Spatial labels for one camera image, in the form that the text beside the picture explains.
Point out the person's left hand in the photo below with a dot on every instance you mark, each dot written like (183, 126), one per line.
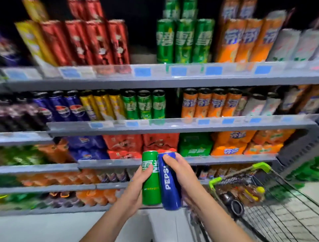
(132, 192)

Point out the person's right hand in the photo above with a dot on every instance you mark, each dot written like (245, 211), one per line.
(189, 182)

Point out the blue soda can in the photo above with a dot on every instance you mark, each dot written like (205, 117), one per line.
(76, 106)
(61, 107)
(43, 107)
(169, 192)
(7, 49)

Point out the orange soda can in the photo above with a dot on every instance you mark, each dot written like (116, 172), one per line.
(203, 103)
(231, 102)
(268, 40)
(229, 10)
(246, 8)
(249, 40)
(230, 40)
(189, 103)
(216, 103)

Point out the slim yellow soda can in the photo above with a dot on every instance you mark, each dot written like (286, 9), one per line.
(104, 106)
(89, 107)
(117, 104)

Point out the grey metal shelf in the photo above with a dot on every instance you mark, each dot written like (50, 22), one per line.
(149, 83)

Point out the red soda can figure print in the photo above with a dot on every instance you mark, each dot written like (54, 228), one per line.
(119, 41)
(99, 42)
(78, 42)
(94, 8)

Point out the red soda can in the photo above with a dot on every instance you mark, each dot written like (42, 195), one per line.
(54, 42)
(77, 8)

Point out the black headphones in cart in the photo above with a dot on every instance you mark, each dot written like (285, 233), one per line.
(235, 207)

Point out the row of orange drink bottles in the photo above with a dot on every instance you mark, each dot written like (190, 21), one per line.
(97, 197)

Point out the green drink multipack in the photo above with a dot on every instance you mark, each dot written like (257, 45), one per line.
(22, 155)
(195, 144)

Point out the red drink multipack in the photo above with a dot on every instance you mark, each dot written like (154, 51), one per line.
(160, 142)
(122, 144)

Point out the orange drink multipack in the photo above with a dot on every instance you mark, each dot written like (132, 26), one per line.
(231, 143)
(269, 140)
(53, 152)

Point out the amber bottle yellow cap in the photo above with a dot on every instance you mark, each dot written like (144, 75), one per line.
(251, 193)

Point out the blue drink multipack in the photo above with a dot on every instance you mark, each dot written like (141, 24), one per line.
(84, 147)

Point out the rows of mixed small bottles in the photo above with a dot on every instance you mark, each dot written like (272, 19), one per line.
(49, 178)

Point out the rows of large green bottles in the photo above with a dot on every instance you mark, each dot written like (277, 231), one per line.
(306, 172)

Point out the row of purple label bottles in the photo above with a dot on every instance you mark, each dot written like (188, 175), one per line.
(6, 114)

